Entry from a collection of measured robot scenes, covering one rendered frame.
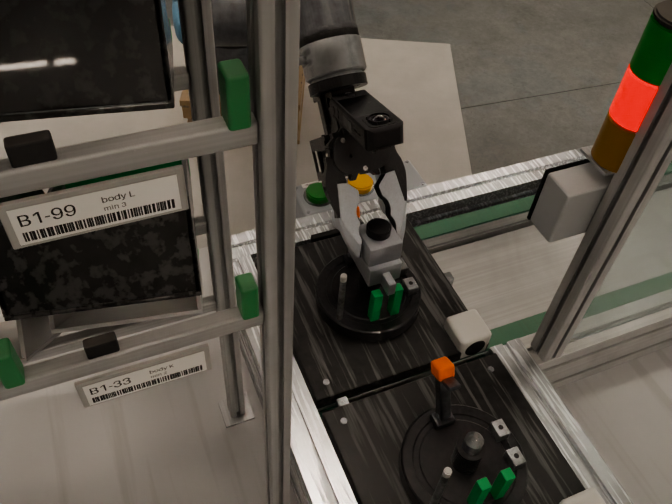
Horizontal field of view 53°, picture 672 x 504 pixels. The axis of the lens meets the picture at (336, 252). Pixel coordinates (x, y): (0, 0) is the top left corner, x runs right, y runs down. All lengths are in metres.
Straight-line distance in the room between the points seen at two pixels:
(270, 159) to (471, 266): 0.72
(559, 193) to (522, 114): 2.29
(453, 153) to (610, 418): 0.57
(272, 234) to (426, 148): 0.94
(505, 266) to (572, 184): 0.37
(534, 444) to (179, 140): 0.61
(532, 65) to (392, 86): 1.90
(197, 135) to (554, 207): 0.46
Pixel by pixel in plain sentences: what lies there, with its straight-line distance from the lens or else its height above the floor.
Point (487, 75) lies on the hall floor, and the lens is 3.18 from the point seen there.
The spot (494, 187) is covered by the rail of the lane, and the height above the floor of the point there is 0.96.
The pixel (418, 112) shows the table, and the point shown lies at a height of 0.86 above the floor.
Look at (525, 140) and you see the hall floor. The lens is 2.86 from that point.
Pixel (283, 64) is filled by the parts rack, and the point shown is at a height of 1.50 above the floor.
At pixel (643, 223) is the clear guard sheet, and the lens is 0.79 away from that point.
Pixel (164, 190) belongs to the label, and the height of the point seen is 1.44.
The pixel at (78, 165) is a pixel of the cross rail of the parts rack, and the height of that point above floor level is 1.47.
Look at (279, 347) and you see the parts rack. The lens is 0.51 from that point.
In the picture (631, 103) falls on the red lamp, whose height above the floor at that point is 1.34.
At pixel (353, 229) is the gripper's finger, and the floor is 1.11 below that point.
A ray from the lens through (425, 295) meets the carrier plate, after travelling 0.92.
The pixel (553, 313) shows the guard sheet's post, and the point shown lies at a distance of 0.86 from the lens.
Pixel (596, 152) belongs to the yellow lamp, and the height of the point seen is 1.27.
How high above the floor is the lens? 1.68
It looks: 48 degrees down
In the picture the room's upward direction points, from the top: 5 degrees clockwise
